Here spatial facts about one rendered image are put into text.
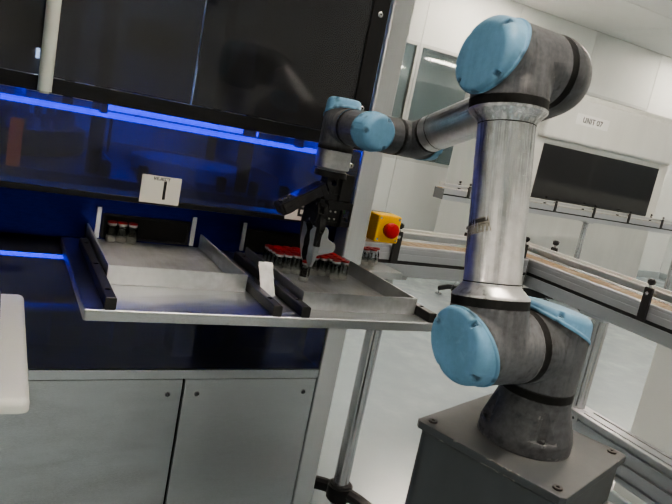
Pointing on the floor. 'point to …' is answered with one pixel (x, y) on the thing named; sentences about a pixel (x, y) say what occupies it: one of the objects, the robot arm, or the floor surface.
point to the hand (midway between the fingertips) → (305, 259)
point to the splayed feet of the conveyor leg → (339, 492)
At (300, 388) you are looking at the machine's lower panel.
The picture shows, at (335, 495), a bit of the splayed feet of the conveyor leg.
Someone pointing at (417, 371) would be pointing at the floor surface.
